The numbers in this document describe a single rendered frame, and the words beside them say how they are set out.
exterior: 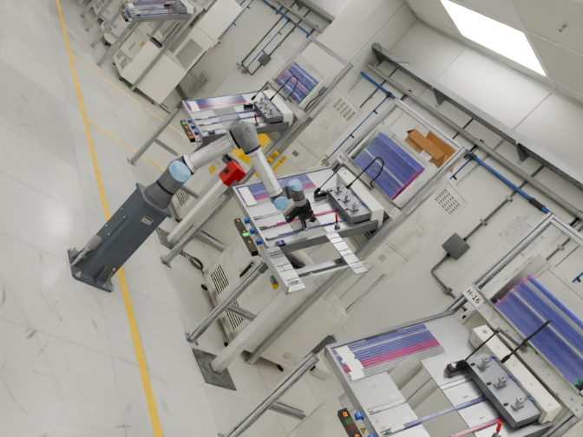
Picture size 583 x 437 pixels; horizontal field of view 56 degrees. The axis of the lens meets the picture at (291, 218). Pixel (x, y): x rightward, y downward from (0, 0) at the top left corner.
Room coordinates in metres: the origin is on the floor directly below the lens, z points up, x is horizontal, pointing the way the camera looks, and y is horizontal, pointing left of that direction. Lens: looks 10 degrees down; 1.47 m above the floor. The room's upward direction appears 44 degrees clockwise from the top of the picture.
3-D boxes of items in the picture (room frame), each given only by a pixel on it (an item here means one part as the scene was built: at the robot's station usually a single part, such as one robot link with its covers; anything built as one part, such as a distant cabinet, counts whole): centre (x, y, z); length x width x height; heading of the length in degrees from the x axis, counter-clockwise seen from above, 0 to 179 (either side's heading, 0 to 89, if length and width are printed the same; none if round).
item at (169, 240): (3.92, 0.54, 0.39); 0.24 x 0.24 x 0.78; 41
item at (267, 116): (4.65, 0.79, 0.66); 1.01 x 0.73 x 1.31; 131
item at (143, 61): (7.23, 2.81, 0.95); 1.36 x 0.82 x 1.90; 131
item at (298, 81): (4.80, 0.65, 0.95); 1.35 x 0.82 x 1.90; 131
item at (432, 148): (3.84, -0.39, 1.82); 0.68 x 0.30 x 0.20; 41
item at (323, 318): (3.69, -0.28, 0.31); 0.70 x 0.65 x 0.62; 41
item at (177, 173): (2.75, 0.59, 0.72); 0.13 x 0.12 x 0.14; 16
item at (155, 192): (2.75, 0.58, 0.60); 0.15 x 0.15 x 0.10
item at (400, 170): (3.56, -0.23, 1.52); 0.51 x 0.13 x 0.27; 41
